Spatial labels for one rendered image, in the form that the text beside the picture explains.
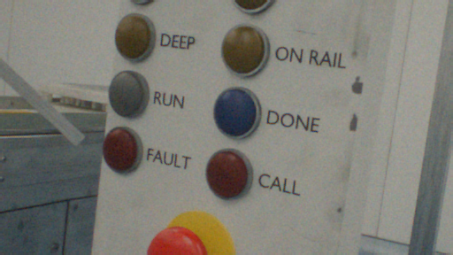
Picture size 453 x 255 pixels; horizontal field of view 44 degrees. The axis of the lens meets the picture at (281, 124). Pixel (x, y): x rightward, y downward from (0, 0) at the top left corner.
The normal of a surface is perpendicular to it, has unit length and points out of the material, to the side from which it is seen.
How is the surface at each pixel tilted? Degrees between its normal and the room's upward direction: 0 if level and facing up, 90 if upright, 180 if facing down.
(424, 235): 90
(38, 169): 90
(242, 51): 92
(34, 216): 90
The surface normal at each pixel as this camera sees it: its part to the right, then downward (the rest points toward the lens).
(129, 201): -0.43, 0.02
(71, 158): 0.89, 0.16
